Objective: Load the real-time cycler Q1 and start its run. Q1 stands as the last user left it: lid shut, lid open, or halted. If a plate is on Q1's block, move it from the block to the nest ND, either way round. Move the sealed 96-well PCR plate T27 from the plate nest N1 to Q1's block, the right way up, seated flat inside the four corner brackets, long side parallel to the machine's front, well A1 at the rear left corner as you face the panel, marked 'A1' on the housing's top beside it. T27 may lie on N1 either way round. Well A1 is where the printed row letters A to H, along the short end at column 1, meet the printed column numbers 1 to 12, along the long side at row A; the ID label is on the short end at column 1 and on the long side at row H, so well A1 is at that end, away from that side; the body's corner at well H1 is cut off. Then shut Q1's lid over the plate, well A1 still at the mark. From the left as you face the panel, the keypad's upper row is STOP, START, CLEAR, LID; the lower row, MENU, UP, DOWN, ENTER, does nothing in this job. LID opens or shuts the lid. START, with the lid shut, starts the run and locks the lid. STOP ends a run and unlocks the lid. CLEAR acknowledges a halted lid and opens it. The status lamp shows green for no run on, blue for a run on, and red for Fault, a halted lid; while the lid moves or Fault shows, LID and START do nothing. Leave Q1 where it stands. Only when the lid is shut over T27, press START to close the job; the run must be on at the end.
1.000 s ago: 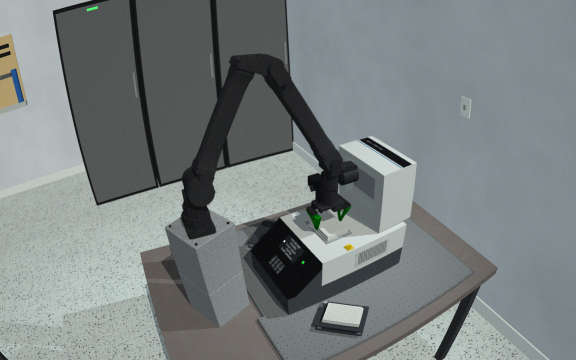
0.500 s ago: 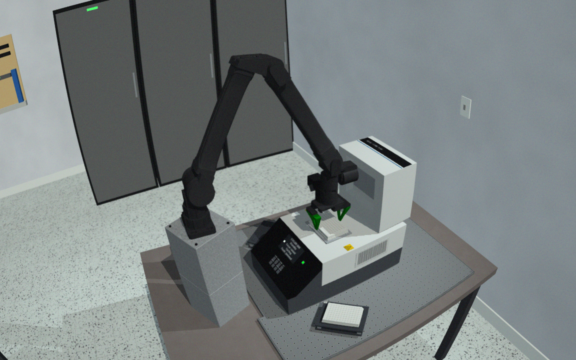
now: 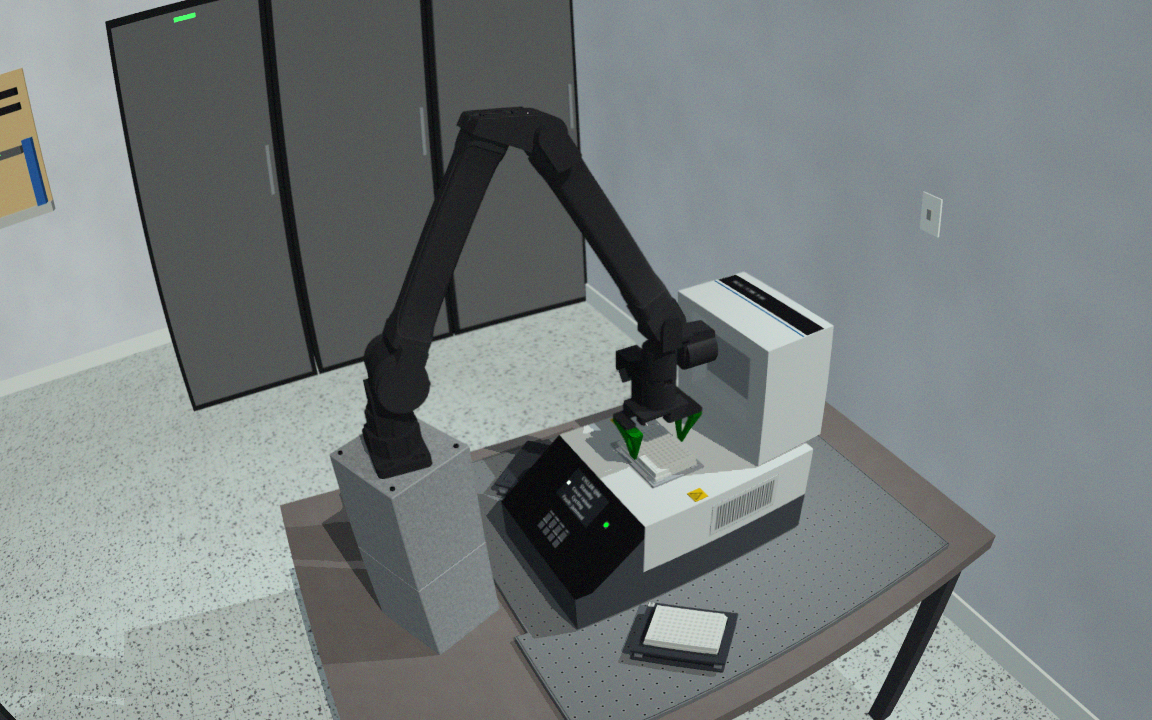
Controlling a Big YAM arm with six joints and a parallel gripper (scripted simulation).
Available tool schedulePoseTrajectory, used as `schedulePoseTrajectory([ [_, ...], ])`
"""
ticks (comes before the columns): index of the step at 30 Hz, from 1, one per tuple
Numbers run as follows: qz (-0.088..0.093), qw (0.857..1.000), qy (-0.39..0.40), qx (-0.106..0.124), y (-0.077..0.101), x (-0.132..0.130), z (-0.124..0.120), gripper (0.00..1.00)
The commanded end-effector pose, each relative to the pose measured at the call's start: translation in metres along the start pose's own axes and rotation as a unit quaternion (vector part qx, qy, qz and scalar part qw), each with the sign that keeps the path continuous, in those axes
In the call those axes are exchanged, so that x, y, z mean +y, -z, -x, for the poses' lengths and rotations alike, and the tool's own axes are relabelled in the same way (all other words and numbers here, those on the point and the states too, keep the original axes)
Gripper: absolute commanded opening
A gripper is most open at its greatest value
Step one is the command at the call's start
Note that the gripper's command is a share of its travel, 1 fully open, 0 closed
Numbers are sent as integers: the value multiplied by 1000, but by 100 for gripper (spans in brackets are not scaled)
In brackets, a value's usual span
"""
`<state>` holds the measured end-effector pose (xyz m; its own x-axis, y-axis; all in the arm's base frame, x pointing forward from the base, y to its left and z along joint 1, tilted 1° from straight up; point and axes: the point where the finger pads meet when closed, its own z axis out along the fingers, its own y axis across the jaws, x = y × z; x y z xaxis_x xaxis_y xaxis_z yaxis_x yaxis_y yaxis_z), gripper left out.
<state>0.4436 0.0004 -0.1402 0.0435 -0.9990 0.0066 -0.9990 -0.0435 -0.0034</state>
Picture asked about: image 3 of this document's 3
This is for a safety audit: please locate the white well pcr plate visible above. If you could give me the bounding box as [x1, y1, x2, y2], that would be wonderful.
[643, 605, 727, 654]

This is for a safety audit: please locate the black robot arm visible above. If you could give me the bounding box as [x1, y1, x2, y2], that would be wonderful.
[362, 107, 718, 479]

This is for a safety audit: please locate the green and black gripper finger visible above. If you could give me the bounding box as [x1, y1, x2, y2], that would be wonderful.
[675, 412, 702, 442]
[613, 419, 643, 460]

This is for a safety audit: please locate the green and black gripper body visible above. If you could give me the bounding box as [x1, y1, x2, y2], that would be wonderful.
[613, 374, 702, 430]

